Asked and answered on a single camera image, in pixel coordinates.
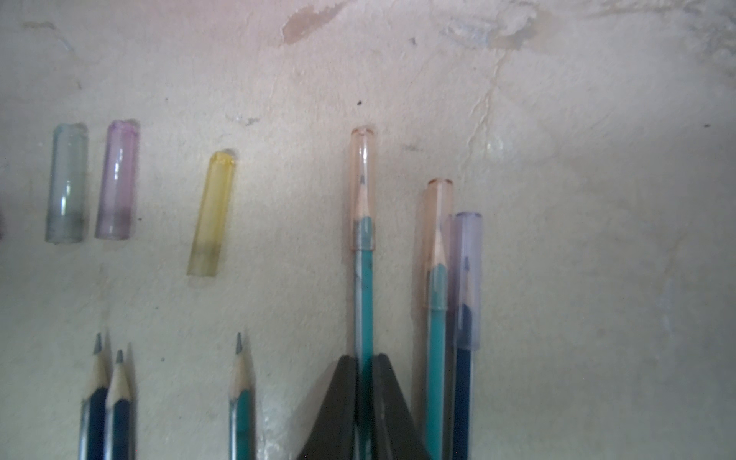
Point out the blue pencil violet cap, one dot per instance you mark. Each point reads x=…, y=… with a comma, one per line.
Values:
x=118, y=414

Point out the green pencil yellow cap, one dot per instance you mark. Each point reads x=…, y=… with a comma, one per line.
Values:
x=241, y=412

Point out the green pencil orange cap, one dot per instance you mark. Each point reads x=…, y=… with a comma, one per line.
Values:
x=362, y=156
x=438, y=225

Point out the violet clear pencil cap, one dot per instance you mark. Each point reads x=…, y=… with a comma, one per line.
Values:
x=117, y=188

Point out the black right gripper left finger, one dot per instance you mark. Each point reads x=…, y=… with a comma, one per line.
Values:
x=333, y=432

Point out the clear greenish pencil cap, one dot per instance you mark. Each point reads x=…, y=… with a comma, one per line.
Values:
x=66, y=201

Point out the yellow clear pencil cap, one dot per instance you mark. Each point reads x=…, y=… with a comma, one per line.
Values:
x=209, y=231

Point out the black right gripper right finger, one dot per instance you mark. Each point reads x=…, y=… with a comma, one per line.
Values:
x=394, y=433

